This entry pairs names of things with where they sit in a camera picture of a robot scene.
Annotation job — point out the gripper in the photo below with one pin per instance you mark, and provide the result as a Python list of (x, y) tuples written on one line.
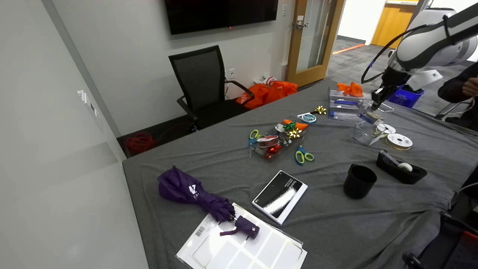
[(394, 79)]

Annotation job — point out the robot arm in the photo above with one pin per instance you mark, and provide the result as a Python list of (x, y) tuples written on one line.
[(422, 45)]

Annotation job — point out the stack of clear containers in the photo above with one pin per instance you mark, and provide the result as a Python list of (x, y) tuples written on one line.
[(343, 108)]

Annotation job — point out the blue basket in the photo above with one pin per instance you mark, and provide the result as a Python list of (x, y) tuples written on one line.
[(403, 98)]

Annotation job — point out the clear plastic container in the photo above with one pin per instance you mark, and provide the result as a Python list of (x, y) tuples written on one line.
[(364, 135), (382, 109)]

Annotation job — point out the orange cloth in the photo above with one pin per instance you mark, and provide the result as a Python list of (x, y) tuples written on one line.
[(351, 89)]

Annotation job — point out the blue pen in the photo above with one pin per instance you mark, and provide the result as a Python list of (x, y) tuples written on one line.
[(345, 101), (366, 118)]

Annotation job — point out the wooden cabinet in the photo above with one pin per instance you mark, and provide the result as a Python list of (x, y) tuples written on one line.
[(392, 24)]

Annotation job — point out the person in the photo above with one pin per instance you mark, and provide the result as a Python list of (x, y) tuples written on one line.
[(453, 89)]

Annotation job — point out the gold gift bow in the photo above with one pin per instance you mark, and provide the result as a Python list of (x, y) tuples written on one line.
[(294, 133), (320, 110)]

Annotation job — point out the white tape roll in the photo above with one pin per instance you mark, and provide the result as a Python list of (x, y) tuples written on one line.
[(405, 167)]

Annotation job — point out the wooden door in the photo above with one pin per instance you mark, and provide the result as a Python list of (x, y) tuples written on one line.
[(313, 41)]

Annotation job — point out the blue and white ribbon spool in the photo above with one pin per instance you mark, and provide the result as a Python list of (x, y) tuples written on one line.
[(308, 118)]

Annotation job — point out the black tape dispenser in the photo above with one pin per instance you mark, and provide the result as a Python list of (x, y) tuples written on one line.
[(399, 175)]

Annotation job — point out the black cup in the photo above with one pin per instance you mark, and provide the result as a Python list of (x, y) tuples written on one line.
[(359, 182)]

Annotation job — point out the green gift bow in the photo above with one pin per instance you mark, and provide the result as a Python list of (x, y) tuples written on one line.
[(289, 126)]

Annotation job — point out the heap of orange bags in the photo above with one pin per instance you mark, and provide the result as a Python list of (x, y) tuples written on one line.
[(267, 93)]

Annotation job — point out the clear tray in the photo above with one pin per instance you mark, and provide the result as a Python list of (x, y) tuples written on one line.
[(278, 144)]

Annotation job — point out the red gift bow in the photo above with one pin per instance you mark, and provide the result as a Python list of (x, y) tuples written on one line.
[(273, 151)]

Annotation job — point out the red ribbon spool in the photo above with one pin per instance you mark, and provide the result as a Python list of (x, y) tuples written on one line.
[(267, 141)]

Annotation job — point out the grey tablecloth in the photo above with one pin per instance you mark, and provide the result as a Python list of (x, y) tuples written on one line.
[(336, 209)]

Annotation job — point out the black and white booklet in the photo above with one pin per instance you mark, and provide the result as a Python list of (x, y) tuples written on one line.
[(279, 197)]

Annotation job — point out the black office chair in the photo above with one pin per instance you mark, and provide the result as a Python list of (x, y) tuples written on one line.
[(203, 86)]

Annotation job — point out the pack of white labels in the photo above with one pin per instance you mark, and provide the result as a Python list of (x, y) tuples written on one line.
[(261, 254)]

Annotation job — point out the purple folded umbrella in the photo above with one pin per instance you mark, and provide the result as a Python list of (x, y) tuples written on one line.
[(186, 188)]

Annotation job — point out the wall switch plate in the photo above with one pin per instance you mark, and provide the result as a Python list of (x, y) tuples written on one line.
[(284, 10)]

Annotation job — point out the wall socket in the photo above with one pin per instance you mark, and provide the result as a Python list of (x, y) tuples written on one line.
[(232, 73)]

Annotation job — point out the wall television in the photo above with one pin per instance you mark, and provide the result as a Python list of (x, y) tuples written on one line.
[(220, 13)]

